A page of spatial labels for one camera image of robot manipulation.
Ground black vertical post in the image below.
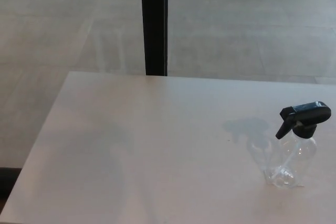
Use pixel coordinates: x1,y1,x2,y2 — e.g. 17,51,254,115
140,0,169,77

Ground clear plastic spray bottle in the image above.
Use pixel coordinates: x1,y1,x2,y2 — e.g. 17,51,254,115
264,131,318,188

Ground black trigger spray lid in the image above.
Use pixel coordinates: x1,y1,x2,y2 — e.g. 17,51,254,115
275,101,332,140

